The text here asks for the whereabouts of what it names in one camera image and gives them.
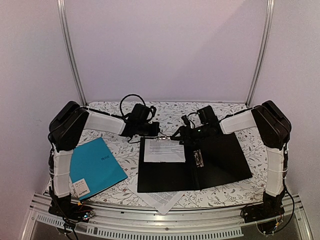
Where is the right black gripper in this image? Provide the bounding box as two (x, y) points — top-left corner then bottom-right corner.
(170, 123), (210, 147)

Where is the printed paper sheet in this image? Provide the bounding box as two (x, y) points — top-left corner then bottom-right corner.
(143, 139), (186, 163)
(127, 182), (186, 215)

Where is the black clip folder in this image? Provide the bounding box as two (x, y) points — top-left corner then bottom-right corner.
(137, 133), (253, 193)

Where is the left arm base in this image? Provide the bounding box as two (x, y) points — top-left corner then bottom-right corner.
(48, 187), (95, 223)

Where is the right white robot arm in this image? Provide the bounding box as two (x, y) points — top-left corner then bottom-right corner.
(170, 100), (292, 197)

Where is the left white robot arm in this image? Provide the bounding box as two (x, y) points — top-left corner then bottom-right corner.
(48, 101), (160, 217)

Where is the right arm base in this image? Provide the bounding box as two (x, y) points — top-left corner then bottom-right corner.
(240, 190), (286, 235)

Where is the blue folder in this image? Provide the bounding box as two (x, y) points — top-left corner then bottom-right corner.
(69, 137), (128, 201)

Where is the floral tablecloth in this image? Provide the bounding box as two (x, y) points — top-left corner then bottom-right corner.
(44, 100), (288, 209)

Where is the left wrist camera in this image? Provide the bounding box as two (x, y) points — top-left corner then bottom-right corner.
(128, 103), (157, 124)

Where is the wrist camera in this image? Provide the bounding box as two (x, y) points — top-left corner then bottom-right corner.
(196, 105), (218, 125)
(128, 103), (157, 124)

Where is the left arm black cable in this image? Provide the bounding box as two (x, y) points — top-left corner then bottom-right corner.
(119, 93), (148, 121)

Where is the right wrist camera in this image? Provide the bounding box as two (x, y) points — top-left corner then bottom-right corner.
(196, 105), (218, 125)

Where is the front aluminium rail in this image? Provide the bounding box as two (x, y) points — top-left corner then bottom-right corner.
(21, 193), (313, 240)

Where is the right aluminium frame post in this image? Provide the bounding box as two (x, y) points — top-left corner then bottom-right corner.
(245, 0), (275, 107)

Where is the aluminium frame post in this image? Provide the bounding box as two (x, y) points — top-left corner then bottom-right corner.
(245, 0), (275, 107)
(56, 0), (87, 106)

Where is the left aluminium frame post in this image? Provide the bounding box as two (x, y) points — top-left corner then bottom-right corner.
(56, 0), (87, 106)

